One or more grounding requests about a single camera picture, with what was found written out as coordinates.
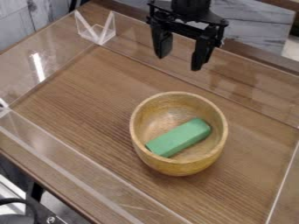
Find green rectangular block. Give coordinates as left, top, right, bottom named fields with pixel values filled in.
left=144, top=118, right=211, bottom=158

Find brown wooden bowl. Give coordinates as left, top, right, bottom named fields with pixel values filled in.
left=129, top=92, right=228, bottom=176

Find black table leg bracket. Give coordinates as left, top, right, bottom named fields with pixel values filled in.
left=25, top=182, right=67, bottom=224

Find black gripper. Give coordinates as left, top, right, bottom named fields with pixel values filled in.
left=147, top=0, right=229, bottom=71

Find black cable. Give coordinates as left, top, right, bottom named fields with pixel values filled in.
left=0, top=197, right=40, bottom=224

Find clear acrylic corner bracket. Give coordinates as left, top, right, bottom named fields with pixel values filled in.
left=73, top=10, right=116, bottom=46

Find clear acrylic tray walls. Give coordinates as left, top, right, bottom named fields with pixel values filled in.
left=0, top=3, right=299, bottom=224

